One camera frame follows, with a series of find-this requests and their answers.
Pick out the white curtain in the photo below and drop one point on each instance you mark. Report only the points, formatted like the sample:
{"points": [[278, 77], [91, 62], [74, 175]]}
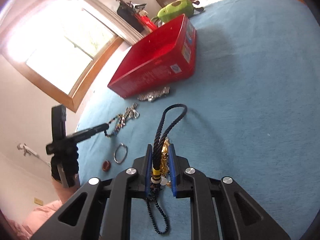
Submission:
{"points": [[112, 20]]}

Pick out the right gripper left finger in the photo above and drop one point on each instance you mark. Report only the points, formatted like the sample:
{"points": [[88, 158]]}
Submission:
{"points": [[143, 165]]}

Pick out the red metal tin box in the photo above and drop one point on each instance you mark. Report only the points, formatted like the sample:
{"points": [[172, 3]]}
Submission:
{"points": [[164, 56]]}

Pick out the wooden framed window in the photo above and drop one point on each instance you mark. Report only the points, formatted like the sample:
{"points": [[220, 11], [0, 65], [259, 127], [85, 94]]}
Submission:
{"points": [[60, 46]]}

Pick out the blue table cloth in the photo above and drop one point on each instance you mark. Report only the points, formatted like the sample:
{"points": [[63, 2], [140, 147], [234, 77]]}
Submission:
{"points": [[253, 109]]}

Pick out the coat rack with clothes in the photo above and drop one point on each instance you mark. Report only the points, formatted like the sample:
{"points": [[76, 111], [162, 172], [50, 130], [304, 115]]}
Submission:
{"points": [[135, 15]]}

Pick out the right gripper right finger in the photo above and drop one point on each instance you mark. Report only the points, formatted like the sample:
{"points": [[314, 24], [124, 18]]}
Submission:
{"points": [[180, 187]]}

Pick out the green avocado plush toy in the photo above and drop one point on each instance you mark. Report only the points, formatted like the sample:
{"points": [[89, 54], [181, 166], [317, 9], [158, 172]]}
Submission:
{"points": [[177, 8]]}

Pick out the silver metal wristwatch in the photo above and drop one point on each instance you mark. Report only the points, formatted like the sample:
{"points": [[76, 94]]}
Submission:
{"points": [[153, 95]]}

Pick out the gold buddha pendant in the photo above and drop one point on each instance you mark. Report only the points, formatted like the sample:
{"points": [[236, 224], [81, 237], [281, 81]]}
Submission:
{"points": [[164, 167]]}

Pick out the silver oval bangle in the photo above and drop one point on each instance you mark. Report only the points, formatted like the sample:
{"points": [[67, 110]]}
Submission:
{"points": [[120, 153]]}

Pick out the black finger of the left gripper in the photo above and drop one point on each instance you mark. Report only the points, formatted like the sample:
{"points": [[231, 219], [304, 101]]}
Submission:
{"points": [[88, 133]]}

